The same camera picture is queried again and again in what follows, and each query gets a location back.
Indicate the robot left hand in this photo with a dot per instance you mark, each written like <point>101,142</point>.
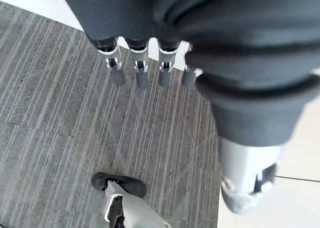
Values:
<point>225,50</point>

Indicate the grey striped carpet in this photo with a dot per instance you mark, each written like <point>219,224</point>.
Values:
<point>75,125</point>

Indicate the dark robot foot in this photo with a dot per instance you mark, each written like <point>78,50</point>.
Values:
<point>120,184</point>

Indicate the silver robot leg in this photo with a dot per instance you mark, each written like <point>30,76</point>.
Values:
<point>130,208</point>

